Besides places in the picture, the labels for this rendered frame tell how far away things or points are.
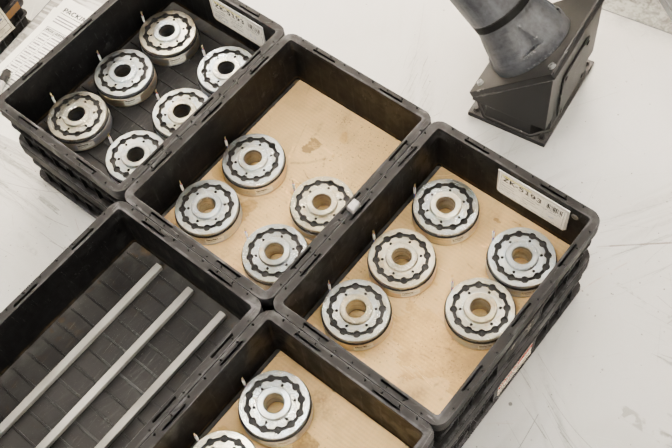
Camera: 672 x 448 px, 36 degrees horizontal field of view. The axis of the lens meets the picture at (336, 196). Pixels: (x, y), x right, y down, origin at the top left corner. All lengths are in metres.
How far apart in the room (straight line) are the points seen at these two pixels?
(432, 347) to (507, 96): 0.50
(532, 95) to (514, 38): 0.10
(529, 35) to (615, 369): 0.55
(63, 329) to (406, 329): 0.52
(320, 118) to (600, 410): 0.65
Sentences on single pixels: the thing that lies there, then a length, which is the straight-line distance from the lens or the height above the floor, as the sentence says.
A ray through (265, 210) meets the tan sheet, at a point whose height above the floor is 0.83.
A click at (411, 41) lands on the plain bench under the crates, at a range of 2.01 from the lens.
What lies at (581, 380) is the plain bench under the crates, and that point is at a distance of 1.68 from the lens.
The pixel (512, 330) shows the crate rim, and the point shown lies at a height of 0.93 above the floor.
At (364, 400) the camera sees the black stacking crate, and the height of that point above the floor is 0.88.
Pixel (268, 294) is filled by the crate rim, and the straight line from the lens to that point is 1.48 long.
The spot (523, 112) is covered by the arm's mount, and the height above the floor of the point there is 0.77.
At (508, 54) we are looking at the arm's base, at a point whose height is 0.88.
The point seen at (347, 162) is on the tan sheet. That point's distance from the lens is 1.70.
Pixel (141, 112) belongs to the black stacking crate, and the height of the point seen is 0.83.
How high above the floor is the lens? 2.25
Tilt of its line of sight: 58 degrees down
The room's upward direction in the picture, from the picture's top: 9 degrees counter-clockwise
